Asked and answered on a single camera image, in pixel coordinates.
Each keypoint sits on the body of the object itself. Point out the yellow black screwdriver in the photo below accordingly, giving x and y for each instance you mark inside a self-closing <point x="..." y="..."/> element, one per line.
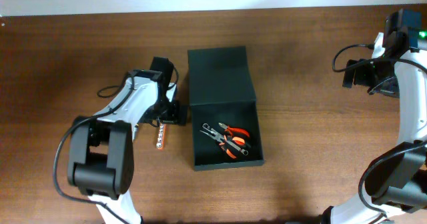
<point x="135" y="132"/>

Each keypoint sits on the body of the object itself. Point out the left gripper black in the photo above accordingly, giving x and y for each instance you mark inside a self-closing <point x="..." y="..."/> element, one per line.
<point x="176" y="114"/>

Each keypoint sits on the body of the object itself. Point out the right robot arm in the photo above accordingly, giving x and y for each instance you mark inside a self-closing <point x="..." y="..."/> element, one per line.
<point x="395" y="182"/>

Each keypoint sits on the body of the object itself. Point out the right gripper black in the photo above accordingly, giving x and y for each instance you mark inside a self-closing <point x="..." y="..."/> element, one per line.
<point x="359" y="77"/>

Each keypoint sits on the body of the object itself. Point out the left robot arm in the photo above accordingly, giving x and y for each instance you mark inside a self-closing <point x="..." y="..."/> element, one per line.
<point x="101" y="161"/>

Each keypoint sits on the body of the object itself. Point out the dark green open box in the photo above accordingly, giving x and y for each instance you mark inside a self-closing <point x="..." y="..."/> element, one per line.
<point x="221" y="91"/>

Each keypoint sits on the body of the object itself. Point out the orange socket bit rail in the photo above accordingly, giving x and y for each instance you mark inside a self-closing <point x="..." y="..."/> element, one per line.
<point x="160" y="137"/>

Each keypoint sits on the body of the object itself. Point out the silver ring wrench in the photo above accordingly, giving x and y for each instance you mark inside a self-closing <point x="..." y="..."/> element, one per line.
<point x="225" y="142"/>

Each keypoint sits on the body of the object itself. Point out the small red cutting pliers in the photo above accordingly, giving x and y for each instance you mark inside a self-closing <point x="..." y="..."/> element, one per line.
<point x="234" y="130"/>

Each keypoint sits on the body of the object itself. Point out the black orange needle-nose pliers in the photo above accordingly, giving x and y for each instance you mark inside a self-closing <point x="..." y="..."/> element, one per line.
<point x="246" y="146"/>

